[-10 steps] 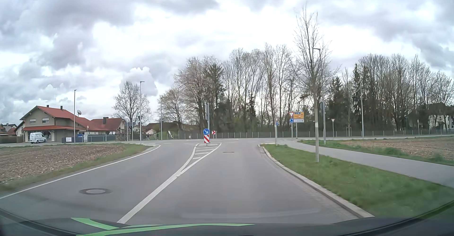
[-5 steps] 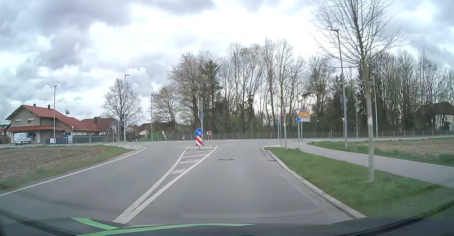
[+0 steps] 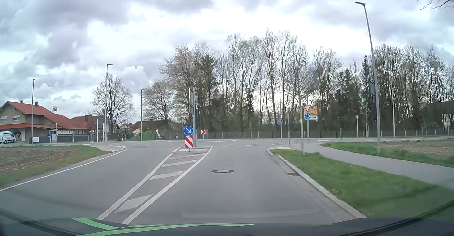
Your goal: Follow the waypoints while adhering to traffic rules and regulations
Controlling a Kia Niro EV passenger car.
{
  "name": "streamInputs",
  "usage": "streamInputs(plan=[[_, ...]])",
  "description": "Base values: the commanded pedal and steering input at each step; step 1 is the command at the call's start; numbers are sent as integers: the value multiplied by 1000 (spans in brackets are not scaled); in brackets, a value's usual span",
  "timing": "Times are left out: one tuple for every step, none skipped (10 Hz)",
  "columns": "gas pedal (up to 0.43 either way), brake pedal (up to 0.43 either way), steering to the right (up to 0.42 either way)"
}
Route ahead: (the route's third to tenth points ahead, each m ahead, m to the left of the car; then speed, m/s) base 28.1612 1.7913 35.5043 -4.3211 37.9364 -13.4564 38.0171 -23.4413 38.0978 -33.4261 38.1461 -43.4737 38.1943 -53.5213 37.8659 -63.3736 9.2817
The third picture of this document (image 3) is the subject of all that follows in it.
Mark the red white chevron sign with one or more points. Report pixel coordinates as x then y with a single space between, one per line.
203 132

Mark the blue arrow sign with striped board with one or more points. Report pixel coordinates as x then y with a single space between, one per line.
188 136

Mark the car's own bonnet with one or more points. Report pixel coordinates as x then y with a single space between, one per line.
227 229

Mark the small give way sign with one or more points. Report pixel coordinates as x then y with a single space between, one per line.
357 120

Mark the grass field with bare soil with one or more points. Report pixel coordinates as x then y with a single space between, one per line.
418 150

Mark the tall grey lamp post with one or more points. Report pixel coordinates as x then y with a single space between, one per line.
374 87

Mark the grey paved cycle path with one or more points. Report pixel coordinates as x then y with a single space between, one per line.
390 165

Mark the dark low fence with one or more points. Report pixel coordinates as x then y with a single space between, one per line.
64 138

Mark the grey asphalt road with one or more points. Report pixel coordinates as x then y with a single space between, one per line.
244 186

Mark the road markings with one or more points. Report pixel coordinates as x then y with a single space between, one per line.
166 188

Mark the kerbed traffic island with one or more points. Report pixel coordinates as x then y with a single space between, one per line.
193 149

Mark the white van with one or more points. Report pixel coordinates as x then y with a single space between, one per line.
7 137

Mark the tall sign post seen edge-on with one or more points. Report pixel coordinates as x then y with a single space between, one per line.
193 115

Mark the large bare tree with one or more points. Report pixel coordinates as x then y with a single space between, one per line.
112 101

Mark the low house with red roof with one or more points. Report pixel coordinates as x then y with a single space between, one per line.
88 122

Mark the give way sign with direction signs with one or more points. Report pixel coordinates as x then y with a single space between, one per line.
309 113

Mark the row of bare trees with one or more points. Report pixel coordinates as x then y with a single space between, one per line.
283 87

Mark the grass and soil field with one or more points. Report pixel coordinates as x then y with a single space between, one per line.
32 159

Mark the blue round sign on post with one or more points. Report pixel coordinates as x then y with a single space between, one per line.
281 122

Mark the grass verge strip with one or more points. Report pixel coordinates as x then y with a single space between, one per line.
358 182

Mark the grey pole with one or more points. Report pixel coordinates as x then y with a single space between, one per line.
393 111
302 129

